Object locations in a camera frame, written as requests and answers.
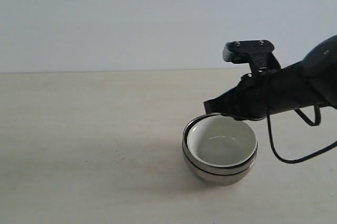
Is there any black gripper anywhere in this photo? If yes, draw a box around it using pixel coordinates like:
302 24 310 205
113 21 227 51
203 70 282 121

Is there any white ceramic bowl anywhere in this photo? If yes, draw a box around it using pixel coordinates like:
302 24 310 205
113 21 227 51
187 115 257 168

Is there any plain steel bowl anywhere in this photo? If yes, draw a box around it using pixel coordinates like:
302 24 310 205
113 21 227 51
182 113 251 172

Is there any ribbed steel bowl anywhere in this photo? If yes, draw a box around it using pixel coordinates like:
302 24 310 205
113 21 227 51
183 151 257 187

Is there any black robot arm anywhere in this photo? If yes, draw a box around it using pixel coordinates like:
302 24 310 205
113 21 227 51
204 36 336 121

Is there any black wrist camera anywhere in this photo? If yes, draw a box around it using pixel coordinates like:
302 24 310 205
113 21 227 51
222 40 281 72

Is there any black camera cable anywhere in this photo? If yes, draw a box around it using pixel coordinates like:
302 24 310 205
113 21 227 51
264 70 337 163

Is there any black flat ribbon cable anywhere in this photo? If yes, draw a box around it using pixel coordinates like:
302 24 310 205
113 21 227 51
293 102 327 128

